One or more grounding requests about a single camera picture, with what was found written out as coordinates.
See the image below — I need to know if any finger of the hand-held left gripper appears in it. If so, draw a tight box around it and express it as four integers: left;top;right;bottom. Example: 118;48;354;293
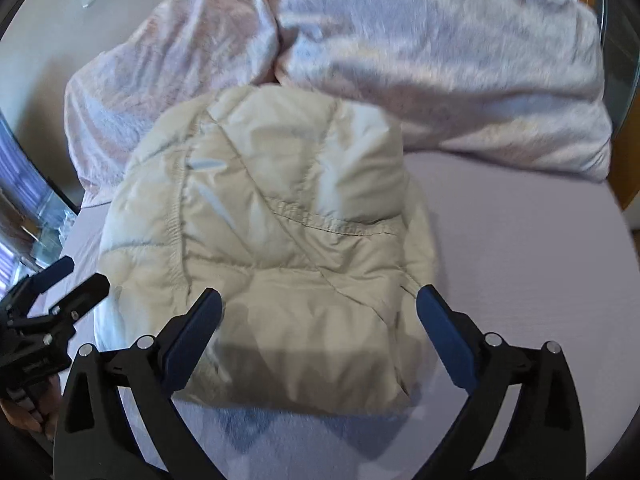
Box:
4;256;76;312
44;274;111;342

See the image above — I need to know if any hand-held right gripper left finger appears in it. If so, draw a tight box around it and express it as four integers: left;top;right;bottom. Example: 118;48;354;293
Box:
52;287;223;480

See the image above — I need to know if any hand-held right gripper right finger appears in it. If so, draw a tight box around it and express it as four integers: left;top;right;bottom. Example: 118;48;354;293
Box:
416;284;587;480

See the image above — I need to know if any cream puffer jacket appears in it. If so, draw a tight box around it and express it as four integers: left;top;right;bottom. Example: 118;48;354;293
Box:
95;84;441;416

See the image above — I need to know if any person's left hand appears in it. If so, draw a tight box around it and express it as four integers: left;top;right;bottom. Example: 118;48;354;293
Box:
0;375;65;438

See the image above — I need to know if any large window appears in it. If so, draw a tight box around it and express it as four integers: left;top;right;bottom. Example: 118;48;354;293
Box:
0;110;82;288

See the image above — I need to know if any bed with pale pink sheet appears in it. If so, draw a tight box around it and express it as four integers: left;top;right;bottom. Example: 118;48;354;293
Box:
45;150;640;480

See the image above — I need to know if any pink crinkled duvet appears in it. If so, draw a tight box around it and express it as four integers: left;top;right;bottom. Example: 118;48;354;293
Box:
64;0;613;207

